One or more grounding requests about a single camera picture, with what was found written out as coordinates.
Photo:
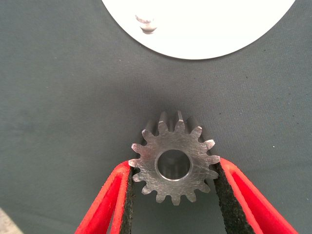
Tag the round metal carrier plate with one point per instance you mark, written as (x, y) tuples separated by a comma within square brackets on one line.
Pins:
[(195, 29)]

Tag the small steel planetary gear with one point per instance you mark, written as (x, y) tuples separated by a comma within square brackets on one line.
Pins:
[(151, 156)]

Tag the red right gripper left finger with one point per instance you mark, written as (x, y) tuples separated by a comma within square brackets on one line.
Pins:
[(107, 202)]

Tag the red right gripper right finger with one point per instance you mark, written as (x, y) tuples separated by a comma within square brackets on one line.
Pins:
[(246, 204)]

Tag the dark grey table cloth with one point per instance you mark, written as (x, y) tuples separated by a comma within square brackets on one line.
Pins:
[(61, 97)]

